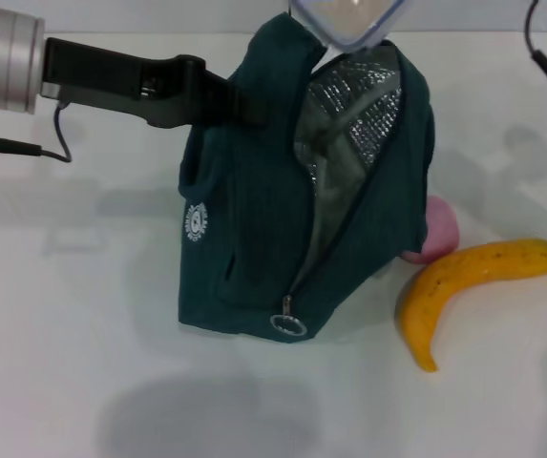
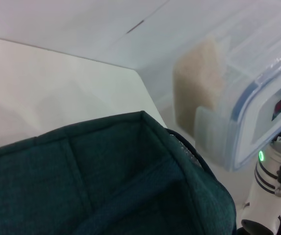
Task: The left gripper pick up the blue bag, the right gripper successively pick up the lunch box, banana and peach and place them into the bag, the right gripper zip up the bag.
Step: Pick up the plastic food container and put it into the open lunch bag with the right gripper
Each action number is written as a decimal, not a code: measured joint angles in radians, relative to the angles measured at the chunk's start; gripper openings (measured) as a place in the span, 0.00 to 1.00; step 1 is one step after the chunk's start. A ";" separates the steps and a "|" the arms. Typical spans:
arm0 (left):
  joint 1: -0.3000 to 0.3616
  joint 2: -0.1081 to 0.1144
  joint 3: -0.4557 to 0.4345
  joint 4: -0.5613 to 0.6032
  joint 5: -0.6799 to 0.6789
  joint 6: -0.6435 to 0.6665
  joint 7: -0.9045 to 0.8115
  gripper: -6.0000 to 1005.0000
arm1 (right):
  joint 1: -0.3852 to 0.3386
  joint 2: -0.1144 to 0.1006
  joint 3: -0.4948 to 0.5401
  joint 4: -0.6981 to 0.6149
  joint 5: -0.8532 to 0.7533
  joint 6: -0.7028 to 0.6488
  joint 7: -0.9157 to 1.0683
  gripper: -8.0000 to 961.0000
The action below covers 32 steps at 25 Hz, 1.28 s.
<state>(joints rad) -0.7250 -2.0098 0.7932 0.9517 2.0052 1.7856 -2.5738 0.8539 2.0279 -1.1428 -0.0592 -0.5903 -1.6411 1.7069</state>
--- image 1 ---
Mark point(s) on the yellow banana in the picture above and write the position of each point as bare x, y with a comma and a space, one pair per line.
469, 267

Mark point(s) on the clear container with blue rim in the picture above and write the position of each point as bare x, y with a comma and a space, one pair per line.
344, 21

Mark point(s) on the dark teal insulated bag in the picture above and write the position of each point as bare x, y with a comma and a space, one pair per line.
254, 214

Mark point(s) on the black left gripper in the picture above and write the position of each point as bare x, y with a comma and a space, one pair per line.
111, 81

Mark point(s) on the pink toy peach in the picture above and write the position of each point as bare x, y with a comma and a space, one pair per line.
437, 234

